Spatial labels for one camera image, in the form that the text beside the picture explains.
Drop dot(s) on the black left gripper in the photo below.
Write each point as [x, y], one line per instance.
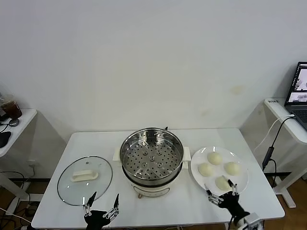
[97, 218]

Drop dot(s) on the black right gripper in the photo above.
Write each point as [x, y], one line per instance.
[230, 203]

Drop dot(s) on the white steamed baozi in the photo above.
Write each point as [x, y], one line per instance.
[214, 158]
[232, 168]
[221, 185]
[205, 170]

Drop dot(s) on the perforated steel steamer basket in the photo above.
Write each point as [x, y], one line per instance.
[153, 159]

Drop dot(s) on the white round plate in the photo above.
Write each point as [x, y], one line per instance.
[202, 157]

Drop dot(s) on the cream electric cooker pot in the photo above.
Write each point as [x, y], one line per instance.
[153, 191]

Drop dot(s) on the white side desk with laptop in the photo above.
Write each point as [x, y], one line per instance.
[278, 110]

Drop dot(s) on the white printed label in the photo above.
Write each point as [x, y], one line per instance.
[274, 100]

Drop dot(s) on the dark grey open laptop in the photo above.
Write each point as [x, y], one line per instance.
[297, 107]

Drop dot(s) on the white side desk with cup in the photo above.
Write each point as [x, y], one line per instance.
[24, 119]

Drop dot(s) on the black computer mouse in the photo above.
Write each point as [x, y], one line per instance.
[4, 139]

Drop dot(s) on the round grey disc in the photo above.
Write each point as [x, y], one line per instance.
[13, 122]

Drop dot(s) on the plastic cup of iced coffee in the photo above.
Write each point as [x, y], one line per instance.
[12, 109]

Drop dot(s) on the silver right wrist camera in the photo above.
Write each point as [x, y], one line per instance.
[251, 218]

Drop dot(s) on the white wall socket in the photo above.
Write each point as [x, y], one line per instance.
[31, 164]

